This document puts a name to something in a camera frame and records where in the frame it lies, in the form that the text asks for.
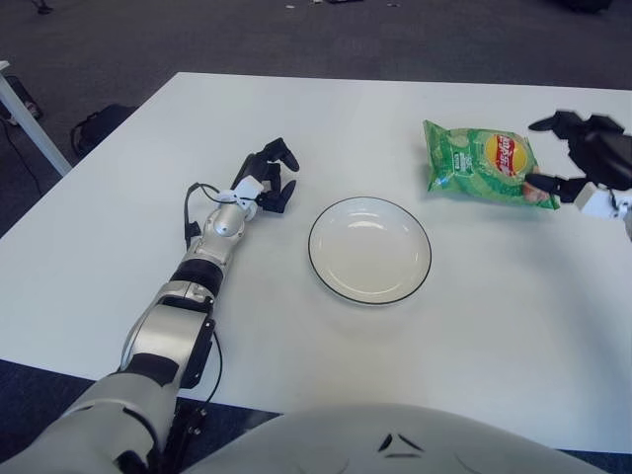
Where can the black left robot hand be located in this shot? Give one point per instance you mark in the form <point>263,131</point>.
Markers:
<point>274,190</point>

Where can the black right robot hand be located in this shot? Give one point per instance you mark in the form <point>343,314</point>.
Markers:
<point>600,155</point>

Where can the green potato chip bag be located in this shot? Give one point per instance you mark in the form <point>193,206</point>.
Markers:
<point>469,163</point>

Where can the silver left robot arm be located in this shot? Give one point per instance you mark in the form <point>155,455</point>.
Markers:
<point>163,336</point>

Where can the white plate with black rim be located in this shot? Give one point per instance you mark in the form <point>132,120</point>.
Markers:
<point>370,252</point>

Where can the black bag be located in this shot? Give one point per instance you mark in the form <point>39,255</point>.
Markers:
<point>101,126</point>

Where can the white table leg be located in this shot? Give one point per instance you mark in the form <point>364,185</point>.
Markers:
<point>34,131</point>

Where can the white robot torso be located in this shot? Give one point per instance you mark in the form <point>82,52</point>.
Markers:
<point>395,444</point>

